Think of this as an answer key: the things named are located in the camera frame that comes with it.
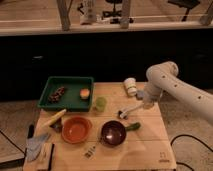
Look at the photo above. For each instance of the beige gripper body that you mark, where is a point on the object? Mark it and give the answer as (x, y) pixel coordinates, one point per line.
(147, 105)

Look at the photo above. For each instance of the white dish brush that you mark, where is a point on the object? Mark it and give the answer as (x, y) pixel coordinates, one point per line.
(123, 114)

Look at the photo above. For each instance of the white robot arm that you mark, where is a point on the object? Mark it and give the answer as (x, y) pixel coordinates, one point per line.
(163, 77)

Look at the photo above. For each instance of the dark purple bowl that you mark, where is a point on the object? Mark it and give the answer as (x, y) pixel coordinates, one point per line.
(113, 133)

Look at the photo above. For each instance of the red orange bowl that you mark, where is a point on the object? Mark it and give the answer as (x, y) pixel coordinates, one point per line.
(76, 130)

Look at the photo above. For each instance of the blue sponge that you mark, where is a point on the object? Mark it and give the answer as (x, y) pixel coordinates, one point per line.
(140, 95)

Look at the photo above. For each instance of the green cucumber toy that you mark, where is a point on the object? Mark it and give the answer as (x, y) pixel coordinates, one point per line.
(133, 127)

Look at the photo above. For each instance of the white rolled cup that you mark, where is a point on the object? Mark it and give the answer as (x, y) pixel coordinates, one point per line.
(130, 86)

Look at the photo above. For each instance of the green plastic cup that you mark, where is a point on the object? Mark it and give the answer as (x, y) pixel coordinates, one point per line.
(100, 104)

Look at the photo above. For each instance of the orange peach toy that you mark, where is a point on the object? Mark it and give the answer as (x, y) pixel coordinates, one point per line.
(84, 93)

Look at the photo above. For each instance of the green plastic tray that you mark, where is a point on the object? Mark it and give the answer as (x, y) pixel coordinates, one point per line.
(71, 99)

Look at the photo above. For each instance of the wooden block with black edge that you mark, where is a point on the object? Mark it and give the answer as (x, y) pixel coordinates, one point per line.
(44, 161)

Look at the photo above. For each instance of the grey blue cloth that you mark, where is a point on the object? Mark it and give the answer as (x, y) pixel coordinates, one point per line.
(34, 146)

